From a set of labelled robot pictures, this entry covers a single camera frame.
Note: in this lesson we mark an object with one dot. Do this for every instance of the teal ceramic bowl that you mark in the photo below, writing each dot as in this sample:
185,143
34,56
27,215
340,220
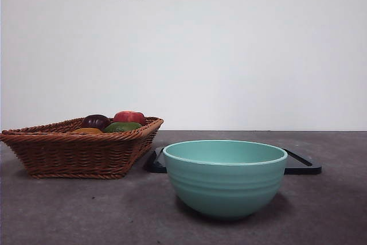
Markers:
223,190

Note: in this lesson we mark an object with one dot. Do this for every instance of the green avocado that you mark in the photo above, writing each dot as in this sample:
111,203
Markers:
121,127

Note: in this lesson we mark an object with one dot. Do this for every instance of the dark green rectangular tray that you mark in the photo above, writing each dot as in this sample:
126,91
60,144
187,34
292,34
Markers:
301,166

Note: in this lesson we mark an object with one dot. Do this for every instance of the dark purple fruit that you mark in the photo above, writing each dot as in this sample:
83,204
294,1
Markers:
94,121

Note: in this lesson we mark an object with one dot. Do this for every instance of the brown wicker basket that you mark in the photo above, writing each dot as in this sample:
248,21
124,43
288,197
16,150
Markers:
71,156

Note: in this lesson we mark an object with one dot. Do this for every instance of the yellow orange fruit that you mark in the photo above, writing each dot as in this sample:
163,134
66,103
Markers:
86,131

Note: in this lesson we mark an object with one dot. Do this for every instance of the red apple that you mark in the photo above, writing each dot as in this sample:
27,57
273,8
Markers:
129,117

